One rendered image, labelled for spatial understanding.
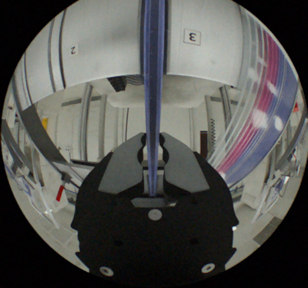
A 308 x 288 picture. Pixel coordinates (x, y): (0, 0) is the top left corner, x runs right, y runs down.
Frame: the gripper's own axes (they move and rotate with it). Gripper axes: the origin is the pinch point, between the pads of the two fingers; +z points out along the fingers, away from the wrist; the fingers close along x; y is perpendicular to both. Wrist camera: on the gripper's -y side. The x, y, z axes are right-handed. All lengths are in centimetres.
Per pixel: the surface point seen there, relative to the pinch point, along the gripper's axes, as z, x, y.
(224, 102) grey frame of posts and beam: 38, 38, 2
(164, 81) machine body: 44.3, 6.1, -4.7
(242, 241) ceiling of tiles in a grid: -70, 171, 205
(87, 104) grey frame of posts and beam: 37.3, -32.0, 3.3
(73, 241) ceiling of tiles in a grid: -51, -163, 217
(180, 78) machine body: 41.1, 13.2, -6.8
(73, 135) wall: 155, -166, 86
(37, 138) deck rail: 2.4, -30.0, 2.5
